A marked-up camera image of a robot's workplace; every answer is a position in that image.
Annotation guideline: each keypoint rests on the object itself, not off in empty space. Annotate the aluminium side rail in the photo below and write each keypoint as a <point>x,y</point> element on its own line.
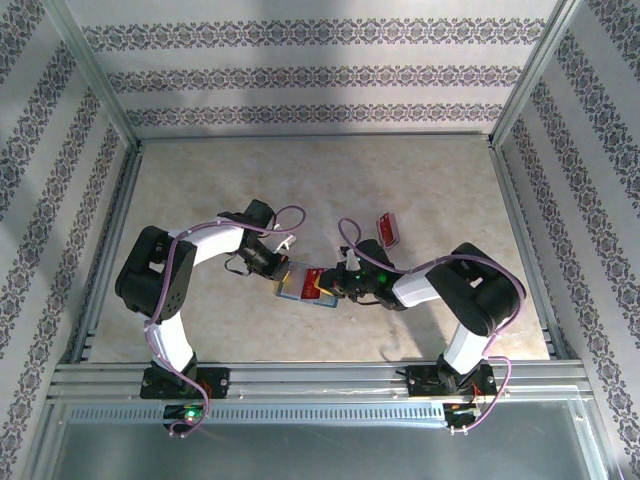
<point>525,250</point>
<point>112,250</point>

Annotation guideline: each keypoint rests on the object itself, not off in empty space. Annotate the grey metal panel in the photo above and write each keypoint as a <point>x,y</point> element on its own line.
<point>320,455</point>

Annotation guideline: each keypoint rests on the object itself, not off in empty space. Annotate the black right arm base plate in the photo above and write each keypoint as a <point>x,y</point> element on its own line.
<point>420,382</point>

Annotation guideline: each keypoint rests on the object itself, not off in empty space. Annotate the red VIP chip card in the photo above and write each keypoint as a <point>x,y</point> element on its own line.
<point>311,287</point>

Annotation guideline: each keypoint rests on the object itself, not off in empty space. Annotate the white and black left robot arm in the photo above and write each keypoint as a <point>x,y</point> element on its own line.
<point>215,240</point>

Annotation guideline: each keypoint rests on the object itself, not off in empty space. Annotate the aluminium frame post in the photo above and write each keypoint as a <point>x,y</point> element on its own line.
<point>97,65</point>
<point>534,65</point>

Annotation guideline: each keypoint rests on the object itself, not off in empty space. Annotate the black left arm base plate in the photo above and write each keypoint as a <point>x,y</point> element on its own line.
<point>220,382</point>

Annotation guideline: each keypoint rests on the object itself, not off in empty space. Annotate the teal card holder wallet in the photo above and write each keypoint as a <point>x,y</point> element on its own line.
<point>297,282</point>

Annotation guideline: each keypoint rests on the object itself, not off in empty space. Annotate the clear acrylic card stand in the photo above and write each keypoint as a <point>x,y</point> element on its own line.
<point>398,237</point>

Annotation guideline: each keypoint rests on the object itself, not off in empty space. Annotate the aluminium mounting rail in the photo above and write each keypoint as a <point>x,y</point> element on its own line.
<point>320,380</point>

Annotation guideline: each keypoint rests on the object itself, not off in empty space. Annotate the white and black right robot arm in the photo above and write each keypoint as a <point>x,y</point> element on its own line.
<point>415,290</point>

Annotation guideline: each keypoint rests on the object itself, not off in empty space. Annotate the aluminium cross rail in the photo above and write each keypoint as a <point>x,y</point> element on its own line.
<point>320,136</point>

